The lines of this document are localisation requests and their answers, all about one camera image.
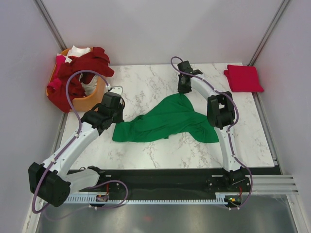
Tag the orange laundry basket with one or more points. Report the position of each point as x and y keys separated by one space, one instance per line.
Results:
x=79 y=102

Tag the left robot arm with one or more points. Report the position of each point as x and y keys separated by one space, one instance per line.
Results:
x=51 y=180

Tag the dark red t shirt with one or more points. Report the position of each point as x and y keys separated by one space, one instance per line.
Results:
x=96 y=60

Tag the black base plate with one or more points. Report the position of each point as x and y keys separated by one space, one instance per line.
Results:
x=190 y=183

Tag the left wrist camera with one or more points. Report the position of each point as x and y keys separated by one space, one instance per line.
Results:
x=115 y=89

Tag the white cable duct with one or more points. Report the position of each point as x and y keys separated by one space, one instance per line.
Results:
x=94 y=198

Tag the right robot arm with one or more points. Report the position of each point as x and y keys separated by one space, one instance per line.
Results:
x=222 y=115

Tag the folded red t shirt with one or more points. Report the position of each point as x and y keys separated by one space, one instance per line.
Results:
x=243 y=79

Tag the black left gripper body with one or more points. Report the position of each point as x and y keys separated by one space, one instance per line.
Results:
x=117 y=115

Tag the pink t shirt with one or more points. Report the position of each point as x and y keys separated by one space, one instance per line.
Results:
x=55 y=83

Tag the white t shirt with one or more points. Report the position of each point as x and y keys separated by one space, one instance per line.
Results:
x=75 y=52

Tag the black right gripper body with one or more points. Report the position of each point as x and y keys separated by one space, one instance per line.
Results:
x=182 y=88

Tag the aluminium frame rail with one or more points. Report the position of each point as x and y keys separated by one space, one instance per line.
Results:
x=274 y=185

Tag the green t shirt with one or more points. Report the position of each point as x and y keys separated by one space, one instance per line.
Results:
x=173 y=115

